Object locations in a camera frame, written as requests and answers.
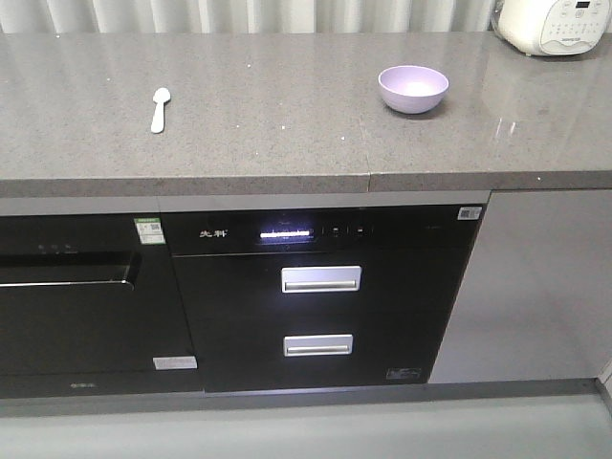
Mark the purple plastic bowl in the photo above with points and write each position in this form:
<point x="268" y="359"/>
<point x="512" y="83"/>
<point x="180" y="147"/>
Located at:
<point x="412" y="90"/>

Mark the mint green plastic spoon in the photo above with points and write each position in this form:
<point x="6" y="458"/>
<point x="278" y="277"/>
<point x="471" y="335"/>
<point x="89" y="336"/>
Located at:
<point x="161" y="97"/>

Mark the black disinfection cabinet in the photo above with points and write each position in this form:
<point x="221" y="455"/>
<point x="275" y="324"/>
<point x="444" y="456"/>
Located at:
<point x="319" y="297"/>

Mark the black built-in dishwasher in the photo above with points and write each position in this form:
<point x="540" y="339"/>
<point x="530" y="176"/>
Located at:
<point x="90" y="306"/>

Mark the grey cabinet door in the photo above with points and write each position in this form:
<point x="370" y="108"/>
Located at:
<point x="535" y="301"/>

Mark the white rice cooker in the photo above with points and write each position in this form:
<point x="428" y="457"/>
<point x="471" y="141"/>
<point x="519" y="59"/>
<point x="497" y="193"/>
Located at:
<point x="562" y="27"/>

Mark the white pleated curtain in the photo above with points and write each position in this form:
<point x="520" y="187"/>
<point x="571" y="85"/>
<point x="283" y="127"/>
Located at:
<point x="246" y="16"/>

